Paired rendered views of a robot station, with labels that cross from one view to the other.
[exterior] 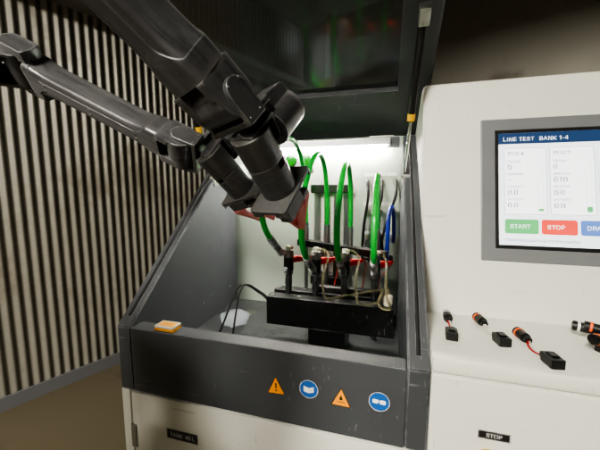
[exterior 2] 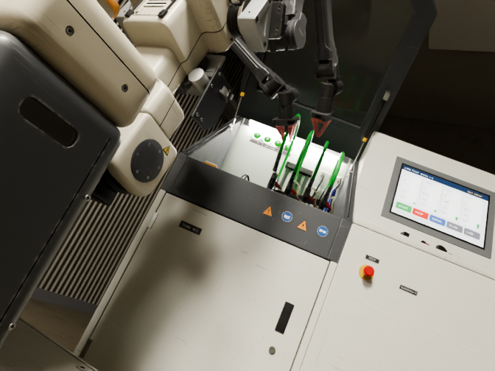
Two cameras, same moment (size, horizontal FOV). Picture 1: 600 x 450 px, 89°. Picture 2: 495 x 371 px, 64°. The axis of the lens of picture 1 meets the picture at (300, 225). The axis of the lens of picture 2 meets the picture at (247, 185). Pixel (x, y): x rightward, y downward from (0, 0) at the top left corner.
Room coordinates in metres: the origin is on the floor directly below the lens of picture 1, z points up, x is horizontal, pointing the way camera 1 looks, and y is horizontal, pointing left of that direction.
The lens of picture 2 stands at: (-0.79, 0.33, 0.50)
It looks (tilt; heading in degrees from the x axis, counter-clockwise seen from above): 17 degrees up; 353
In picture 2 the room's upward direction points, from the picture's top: 25 degrees clockwise
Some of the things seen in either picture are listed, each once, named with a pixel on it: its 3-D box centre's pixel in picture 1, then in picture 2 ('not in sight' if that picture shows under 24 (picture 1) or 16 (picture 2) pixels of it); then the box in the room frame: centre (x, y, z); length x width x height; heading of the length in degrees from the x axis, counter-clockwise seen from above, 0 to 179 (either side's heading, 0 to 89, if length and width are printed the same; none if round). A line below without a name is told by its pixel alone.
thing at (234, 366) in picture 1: (255, 375); (254, 206); (0.63, 0.10, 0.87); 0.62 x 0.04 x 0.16; 74
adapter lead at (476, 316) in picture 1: (489, 328); not in sight; (0.60, -0.39, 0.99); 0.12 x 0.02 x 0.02; 174
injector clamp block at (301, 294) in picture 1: (329, 320); not in sight; (0.82, -0.08, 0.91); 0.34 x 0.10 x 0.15; 74
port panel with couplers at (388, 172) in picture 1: (379, 209); (323, 193); (1.04, -0.27, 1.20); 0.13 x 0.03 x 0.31; 74
